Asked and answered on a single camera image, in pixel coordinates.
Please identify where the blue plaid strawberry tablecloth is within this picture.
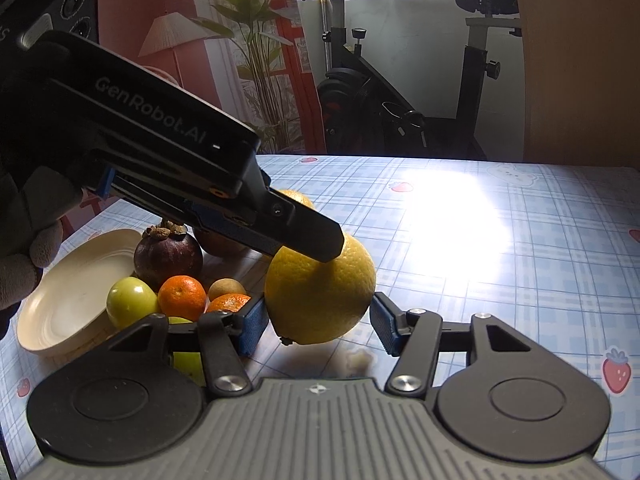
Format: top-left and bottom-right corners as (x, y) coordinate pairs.
(0, 153), (640, 480)

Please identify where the dark purple mangosteen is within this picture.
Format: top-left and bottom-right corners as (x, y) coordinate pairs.
(134, 219), (203, 292)

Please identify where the red apple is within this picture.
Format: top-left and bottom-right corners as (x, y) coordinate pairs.
(193, 228), (246, 258)

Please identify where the wooden wardrobe panel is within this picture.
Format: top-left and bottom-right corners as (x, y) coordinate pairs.
(518, 0), (639, 168)

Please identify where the green apple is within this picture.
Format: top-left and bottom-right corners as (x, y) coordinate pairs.
(106, 276), (160, 330)
(167, 314), (206, 386)

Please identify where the black exercise bike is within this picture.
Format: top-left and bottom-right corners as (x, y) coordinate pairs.
(346, 0), (525, 162)

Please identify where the printed room backdrop poster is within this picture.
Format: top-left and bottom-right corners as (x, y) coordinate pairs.
(99, 0), (326, 154)

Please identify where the large yellow lemon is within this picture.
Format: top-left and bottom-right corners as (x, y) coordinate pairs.
(264, 234), (376, 344)

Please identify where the small brown longan fruit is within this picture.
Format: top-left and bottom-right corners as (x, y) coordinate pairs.
(207, 278), (246, 301)

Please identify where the cream round plate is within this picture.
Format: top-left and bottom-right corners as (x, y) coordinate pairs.
(16, 229), (141, 358)

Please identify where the small orange tangerine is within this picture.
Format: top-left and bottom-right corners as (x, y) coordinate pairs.
(157, 275), (207, 322)

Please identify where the grey gloved left hand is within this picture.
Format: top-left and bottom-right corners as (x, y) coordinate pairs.
(1, 167), (82, 334)

